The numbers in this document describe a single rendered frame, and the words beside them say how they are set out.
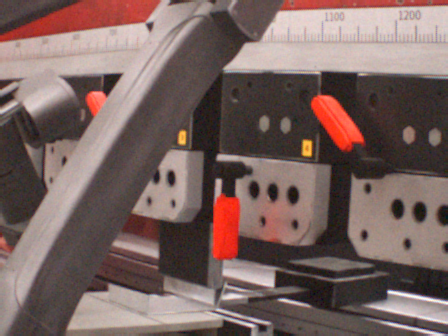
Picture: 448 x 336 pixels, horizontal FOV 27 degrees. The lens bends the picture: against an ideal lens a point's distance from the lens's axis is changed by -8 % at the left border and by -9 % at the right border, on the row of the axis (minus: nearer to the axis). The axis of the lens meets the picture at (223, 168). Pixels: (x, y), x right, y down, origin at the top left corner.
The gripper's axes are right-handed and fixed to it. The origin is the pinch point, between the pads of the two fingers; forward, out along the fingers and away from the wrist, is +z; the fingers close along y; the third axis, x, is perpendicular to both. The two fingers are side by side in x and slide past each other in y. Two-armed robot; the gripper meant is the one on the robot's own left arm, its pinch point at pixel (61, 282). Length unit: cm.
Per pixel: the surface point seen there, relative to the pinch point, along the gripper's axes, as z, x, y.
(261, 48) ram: -15.5, -24.8, -15.1
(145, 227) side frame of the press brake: 39, -55, 86
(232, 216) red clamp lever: -2.6, -14.0, -15.6
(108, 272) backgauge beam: 30, -31, 58
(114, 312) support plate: 5.9, -3.5, -1.7
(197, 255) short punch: 5.7, -16.1, -2.1
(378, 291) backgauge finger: 25.4, -37.5, -4.7
